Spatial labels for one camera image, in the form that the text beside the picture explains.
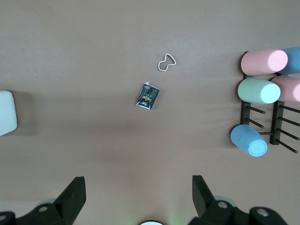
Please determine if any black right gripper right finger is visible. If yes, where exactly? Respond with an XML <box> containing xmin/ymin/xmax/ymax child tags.
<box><xmin>188</xmin><ymin>175</ymin><xmax>250</xmax><ymax>225</ymax></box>

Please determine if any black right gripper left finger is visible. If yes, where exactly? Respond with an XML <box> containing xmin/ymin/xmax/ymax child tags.
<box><xmin>15</xmin><ymin>176</ymin><xmax>86</xmax><ymax>225</ymax></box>

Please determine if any white desktop trash bin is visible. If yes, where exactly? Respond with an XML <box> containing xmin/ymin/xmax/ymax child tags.
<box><xmin>0</xmin><ymin>90</ymin><xmax>18</xmax><ymax>137</ymax></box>

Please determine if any black snack packet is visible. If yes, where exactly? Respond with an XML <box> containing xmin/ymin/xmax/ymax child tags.
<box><xmin>135</xmin><ymin>82</ymin><xmax>161</xmax><ymax>110</ymax></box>

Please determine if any blue cup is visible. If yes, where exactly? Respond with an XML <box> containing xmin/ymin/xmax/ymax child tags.
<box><xmin>230</xmin><ymin>124</ymin><xmax>268</xmax><ymax>158</ymax></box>
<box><xmin>277</xmin><ymin>46</ymin><xmax>300</xmax><ymax>75</ymax></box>

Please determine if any dark wooden cup rack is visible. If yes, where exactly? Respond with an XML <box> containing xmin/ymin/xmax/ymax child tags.
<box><xmin>240</xmin><ymin>51</ymin><xmax>300</xmax><ymax>154</ymax></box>

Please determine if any green cup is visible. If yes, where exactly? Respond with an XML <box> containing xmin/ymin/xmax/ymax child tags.
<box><xmin>237</xmin><ymin>77</ymin><xmax>281</xmax><ymax>105</ymax></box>

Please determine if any pink cup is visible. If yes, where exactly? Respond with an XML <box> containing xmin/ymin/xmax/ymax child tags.
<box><xmin>240</xmin><ymin>49</ymin><xmax>288</xmax><ymax>77</ymax></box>
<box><xmin>270</xmin><ymin>76</ymin><xmax>300</xmax><ymax>103</ymax></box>

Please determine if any brown table cover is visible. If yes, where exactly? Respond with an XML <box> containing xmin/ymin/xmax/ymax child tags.
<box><xmin>0</xmin><ymin>0</ymin><xmax>300</xmax><ymax>225</ymax></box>

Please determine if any white rubber band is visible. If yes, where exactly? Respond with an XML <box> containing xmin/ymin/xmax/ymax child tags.
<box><xmin>157</xmin><ymin>53</ymin><xmax>177</xmax><ymax>72</ymax></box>

